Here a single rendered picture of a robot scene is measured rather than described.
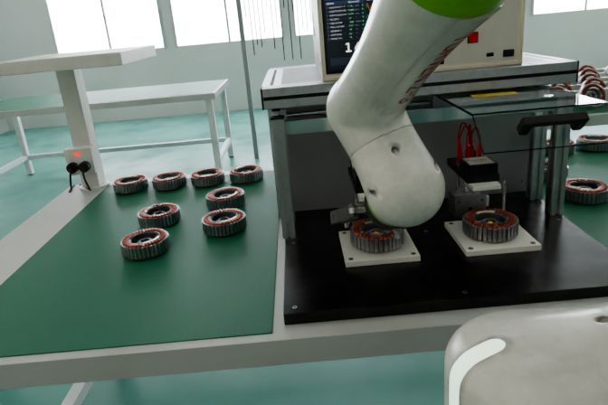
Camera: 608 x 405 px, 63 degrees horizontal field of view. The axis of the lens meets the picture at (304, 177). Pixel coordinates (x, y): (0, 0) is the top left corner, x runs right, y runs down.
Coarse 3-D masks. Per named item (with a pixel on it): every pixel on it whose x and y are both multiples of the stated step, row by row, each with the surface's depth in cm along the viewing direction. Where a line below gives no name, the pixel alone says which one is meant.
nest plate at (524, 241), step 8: (448, 224) 111; (456, 224) 111; (456, 232) 107; (520, 232) 104; (456, 240) 104; (464, 240) 103; (472, 240) 102; (512, 240) 101; (520, 240) 101; (528, 240) 100; (536, 240) 100; (464, 248) 100; (472, 248) 99; (480, 248) 99; (488, 248) 99; (496, 248) 99; (504, 248) 98; (512, 248) 98; (520, 248) 98; (528, 248) 98; (536, 248) 98
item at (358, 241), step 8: (360, 224) 107; (368, 224) 107; (352, 232) 103; (360, 232) 102; (368, 232) 107; (384, 232) 104; (392, 232) 101; (400, 232) 102; (352, 240) 104; (360, 240) 101; (368, 240) 100; (376, 240) 99; (384, 240) 99; (392, 240) 100; (400, 240) 101; (360, 248) 101; (368, 248) 100; (376, 248) 100; (384, 248) 100; (392, 248) 101
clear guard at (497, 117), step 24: (456, 96) 105; (504, 96) 100; (528, 96) 98; (552, 96) 96; (576, 96) 94; (480, 120) 86; (504, 120) 86; (600, 120) 85; (480, 144) 84; (504, 144) 84; (528, 144) 84; (552, 144) 84; (576, 144) 84
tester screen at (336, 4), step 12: (324, 0) 102; (336, 0) 102; (348, 0) 102; (360, 0) 102; (372, 0) 102; (336, 12) 103; (348, 12) 103; (360, 12) 103; (336, 24) 104; (348, 24) 104; (360, 24) 104; (336, 36) 104; (348, 36) 105; (360, 36) 105; (336, 48) 105
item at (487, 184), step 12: (480, 156) 111; (456, 168) 113; (468, 168) 106; (480, 168) 106; (492, 168) 106; (456, 180) 117; (468, 180) 106; (480, 180) 106; (492, 180) 106; (456, 192) 118
